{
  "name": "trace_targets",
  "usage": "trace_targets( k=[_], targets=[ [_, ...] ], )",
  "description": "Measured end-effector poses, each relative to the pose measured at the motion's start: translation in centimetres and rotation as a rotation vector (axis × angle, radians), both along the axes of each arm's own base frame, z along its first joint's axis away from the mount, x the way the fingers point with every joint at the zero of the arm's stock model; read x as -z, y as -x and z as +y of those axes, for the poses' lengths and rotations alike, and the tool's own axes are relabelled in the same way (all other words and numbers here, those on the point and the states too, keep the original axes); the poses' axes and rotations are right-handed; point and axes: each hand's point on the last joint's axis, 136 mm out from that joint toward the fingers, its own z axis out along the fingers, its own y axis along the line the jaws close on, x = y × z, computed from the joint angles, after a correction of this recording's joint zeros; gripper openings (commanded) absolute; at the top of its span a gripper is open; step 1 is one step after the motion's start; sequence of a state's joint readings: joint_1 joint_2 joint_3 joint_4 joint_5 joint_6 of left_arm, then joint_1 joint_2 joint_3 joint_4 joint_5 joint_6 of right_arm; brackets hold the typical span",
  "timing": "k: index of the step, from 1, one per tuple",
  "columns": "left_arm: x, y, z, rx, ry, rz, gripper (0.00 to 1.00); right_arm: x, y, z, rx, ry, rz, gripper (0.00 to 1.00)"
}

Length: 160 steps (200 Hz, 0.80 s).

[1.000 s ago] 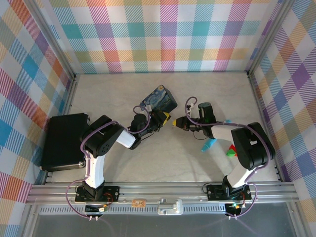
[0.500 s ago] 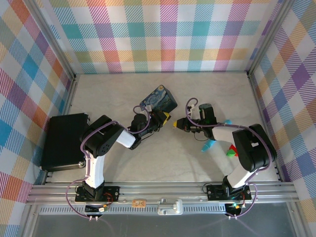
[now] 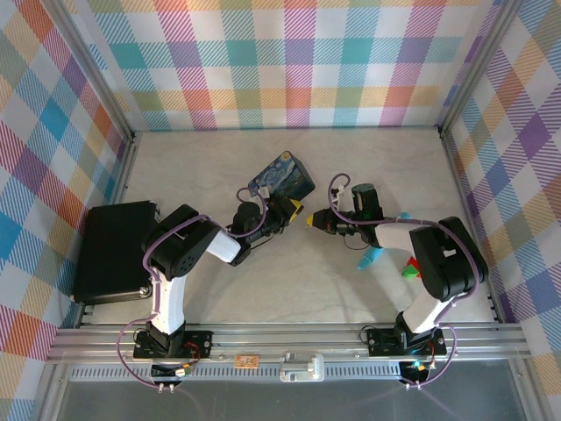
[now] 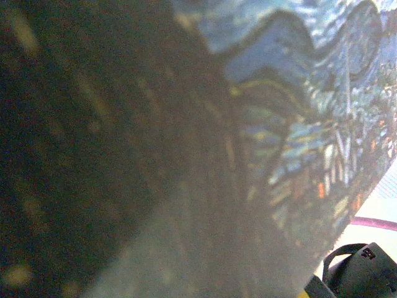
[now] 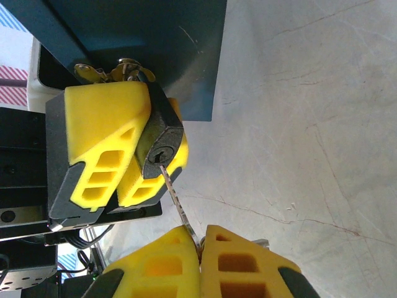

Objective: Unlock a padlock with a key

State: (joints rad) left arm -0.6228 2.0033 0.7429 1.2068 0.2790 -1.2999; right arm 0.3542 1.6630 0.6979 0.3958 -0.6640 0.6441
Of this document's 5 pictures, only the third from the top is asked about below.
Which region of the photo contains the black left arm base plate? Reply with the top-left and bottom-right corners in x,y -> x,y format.
131,330 -> 215,360

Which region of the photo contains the black hard case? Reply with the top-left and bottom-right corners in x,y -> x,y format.
71,200 -> 161,306

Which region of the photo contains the aluminium side rail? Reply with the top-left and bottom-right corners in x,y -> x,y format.
439,126 -> 503,325
111,131 -> 139,205

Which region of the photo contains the green red toy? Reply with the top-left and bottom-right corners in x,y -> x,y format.
401,257 -> 423,282

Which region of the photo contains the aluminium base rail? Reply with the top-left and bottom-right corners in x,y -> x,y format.
46,323 -> 528,366

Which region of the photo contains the starry night print tin box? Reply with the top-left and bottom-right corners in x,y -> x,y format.
247,150 -> 317,203

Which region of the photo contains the silver metal bracket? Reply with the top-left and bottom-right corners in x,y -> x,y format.
279,350 -> 326,383

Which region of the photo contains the aluminium corner post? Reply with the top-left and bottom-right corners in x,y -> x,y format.
51,0 -> 138,144
437,0 -> 515,138

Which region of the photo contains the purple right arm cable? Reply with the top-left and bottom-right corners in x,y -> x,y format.
328,173 -> 479,389

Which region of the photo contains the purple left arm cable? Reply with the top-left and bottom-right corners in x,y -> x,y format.
117,187 -> 272,390

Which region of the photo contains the perforated metal cable duct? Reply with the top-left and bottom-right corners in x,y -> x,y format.
68,362 -> 523,383

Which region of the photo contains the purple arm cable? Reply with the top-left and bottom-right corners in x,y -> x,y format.
117,187 -> 272,390
328,173 -> 479,389

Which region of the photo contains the cyan blue toy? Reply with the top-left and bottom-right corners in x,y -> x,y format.
356,210 -> 412,271

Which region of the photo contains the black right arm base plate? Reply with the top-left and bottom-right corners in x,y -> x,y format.
366,327 -> 448,357

